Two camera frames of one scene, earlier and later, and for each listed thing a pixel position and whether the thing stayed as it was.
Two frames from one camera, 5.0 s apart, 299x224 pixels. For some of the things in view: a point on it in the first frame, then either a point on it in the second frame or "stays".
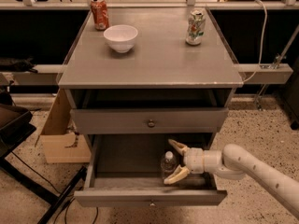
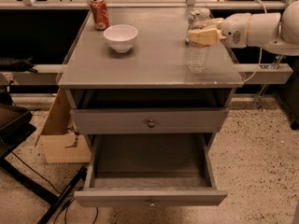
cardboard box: [61, 145] stays
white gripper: [194, 160] to [234, 30]
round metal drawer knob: [151, 124] stays
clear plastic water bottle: [168, 165] to [197, 57]
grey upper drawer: [191, 120] stays
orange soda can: [100, 13] stays
